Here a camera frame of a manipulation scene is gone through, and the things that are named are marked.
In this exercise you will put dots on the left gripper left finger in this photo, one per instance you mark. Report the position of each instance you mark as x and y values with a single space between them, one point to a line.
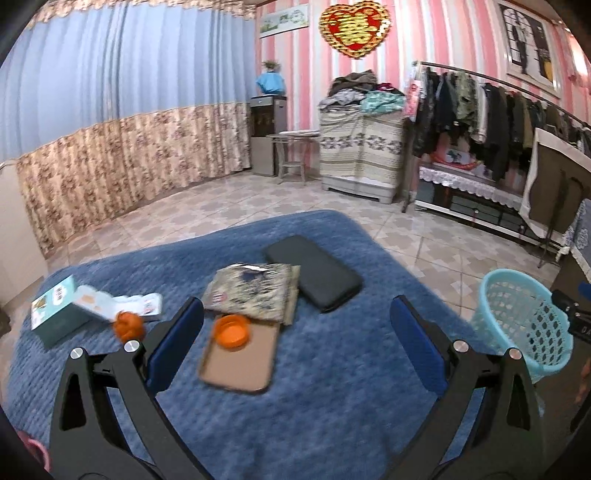
107 423

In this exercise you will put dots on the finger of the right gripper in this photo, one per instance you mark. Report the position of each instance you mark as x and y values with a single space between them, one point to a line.
578 319

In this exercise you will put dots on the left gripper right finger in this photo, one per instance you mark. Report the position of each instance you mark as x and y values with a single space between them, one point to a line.
485 421

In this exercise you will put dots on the orange peel piece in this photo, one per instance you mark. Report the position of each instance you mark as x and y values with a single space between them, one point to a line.
128 326

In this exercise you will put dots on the teal cardboard box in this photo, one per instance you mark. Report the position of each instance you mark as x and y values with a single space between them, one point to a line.
55 314

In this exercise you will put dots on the white booklet package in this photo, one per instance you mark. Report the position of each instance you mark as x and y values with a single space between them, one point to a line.
104 306

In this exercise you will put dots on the orange plastic lid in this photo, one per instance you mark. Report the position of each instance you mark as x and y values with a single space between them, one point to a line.
231 331

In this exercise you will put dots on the patterned snack bag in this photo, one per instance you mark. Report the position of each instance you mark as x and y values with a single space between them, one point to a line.
261 292

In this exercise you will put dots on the light blue plastic basket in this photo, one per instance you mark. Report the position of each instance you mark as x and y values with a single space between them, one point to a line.
516 311

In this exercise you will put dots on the blue patterned throw cloth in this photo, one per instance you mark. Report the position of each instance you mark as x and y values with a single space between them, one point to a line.
577 239

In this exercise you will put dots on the brown covered board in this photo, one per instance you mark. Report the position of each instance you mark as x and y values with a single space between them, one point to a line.
558 181

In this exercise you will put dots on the low lace-covered shelf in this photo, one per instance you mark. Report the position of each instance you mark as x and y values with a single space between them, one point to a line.
472 200

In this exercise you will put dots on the brown tray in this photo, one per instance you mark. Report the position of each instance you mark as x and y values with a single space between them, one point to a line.
248 369

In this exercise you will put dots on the blue shaggy rug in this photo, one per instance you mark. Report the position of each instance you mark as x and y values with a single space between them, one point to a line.
344 398

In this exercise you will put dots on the black flat cushion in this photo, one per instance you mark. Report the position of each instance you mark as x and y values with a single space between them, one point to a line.
324 280

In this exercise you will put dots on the clothes rack with garments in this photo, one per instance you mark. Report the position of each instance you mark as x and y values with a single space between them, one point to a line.
497 118

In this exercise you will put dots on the framed silhouette picture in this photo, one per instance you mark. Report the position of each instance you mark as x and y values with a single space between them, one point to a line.
529 48

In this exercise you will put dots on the covered storage cabinet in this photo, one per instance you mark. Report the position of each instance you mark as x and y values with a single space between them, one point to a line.
362 154

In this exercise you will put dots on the pile of clothes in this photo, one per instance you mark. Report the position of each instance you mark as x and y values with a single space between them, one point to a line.
363 92

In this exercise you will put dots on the blue floral curtain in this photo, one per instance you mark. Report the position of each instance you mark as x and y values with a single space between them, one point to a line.
106 105

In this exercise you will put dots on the small metal stool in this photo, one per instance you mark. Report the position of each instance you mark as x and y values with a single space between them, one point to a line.
292 149

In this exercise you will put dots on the water dispenser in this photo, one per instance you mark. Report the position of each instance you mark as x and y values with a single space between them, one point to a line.
268 117

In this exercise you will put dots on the red gold heart decoration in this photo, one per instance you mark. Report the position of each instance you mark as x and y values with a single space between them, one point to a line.
355 30

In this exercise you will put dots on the blue potted plant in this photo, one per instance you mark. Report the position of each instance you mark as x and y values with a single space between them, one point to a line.
270 81

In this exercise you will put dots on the landscape wall picture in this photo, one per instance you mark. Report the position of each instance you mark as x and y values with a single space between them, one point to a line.
289 19

